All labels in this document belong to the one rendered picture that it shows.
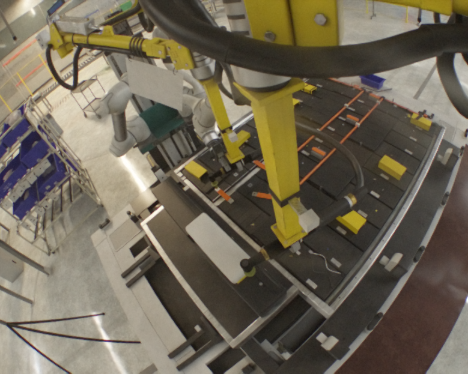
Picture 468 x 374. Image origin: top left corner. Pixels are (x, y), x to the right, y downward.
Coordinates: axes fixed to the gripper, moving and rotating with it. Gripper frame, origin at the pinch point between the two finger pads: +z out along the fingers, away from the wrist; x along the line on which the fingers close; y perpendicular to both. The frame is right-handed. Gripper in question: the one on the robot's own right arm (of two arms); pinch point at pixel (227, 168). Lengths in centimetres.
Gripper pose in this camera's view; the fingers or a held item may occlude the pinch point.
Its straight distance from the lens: 133.0
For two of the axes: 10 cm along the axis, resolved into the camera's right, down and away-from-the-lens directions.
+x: 0.0, -2.0, -9.8
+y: -8.8, 4.6, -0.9
